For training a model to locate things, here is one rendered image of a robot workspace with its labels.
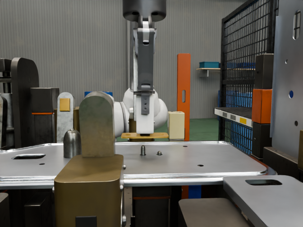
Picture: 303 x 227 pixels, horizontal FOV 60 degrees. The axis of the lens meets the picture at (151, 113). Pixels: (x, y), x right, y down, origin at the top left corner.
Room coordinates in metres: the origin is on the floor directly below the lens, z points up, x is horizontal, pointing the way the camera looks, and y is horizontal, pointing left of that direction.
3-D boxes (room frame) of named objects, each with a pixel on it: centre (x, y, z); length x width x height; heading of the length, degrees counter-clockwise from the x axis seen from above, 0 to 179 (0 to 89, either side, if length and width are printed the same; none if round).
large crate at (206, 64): (8.30, -1.79, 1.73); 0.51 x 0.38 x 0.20; 102
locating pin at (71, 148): (0.46, 0.14, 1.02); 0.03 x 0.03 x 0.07
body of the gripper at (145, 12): (0.47, 0.01, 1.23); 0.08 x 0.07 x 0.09; 3
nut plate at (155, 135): (0.47, 0.01, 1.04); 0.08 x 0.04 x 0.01; 93
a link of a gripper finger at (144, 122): (0.46, 0.01, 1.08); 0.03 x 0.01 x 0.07; 93
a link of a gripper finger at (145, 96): (0.44, 0.01, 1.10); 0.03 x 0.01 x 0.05; 3
